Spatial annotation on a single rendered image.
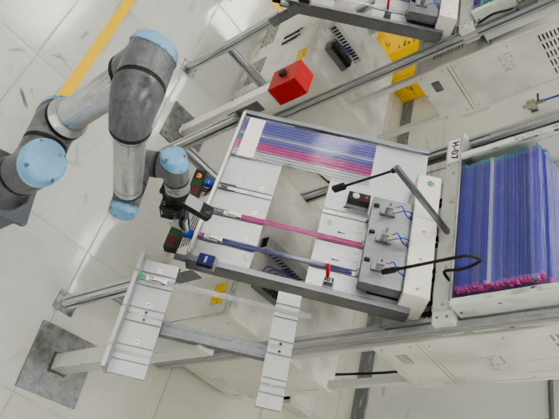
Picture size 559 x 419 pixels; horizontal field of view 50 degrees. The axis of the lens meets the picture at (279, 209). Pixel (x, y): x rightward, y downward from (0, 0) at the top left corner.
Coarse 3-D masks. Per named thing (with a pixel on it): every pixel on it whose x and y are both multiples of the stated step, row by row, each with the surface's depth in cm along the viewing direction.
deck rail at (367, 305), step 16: (192, 256) 187; (224, 272) 187; (240, 272) 185; (256, 272) 185; (272, 288) 188; (288, 288) 186; (304, 288) 183; (320, 288) 183; (336, 304) 186; (352, 304) 184; (368, 304) 182; (384, 304) 181; (400, 320) 184
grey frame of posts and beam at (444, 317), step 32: (224, 128) 240; (512, 128) 207; (320, 192) 256; (448, 192) 202; (448, 224) 193; (448, 256) 185; (96, 288) 216; (448, 288) 177; (416, 320) 182; (448, 320) 171; (480, 320) 168; (512, 320) 162; (544, 320) 159; (224, 352) 230
